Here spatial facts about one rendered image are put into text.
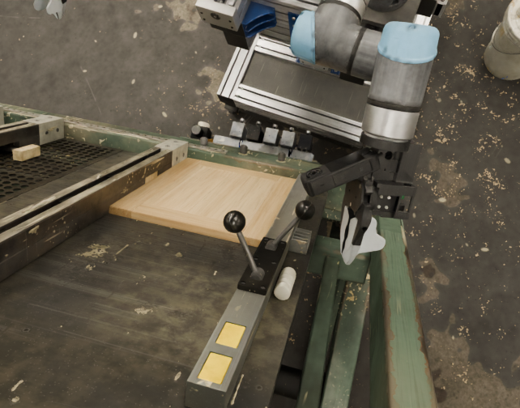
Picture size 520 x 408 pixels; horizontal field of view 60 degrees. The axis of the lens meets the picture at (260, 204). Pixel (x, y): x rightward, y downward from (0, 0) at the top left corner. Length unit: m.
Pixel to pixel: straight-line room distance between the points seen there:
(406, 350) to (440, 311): 1.65
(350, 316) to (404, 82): 0.98
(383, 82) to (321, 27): 0.16
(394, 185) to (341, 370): 0.92
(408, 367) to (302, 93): 1.76
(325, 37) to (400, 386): 0.51
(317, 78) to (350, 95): 0.18
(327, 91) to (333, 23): 1.52
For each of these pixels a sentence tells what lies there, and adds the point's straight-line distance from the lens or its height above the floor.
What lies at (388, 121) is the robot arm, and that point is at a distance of 0.65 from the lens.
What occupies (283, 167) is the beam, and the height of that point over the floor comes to 0.90.
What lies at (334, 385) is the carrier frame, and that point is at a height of 0.79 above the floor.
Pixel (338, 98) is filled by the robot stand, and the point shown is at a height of 0.21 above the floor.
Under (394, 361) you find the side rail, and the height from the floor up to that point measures 1.62.
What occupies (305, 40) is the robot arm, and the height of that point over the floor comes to 1.62.
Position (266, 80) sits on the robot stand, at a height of 0.21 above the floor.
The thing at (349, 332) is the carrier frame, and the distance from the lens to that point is 1.49.
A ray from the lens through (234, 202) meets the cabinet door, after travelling 1.17.
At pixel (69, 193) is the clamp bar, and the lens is 1.02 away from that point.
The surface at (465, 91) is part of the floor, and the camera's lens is 2.60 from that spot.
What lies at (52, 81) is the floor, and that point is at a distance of 2.98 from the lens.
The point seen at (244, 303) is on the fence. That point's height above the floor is 1.56.
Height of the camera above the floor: 2.27
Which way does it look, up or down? 77 degrees down
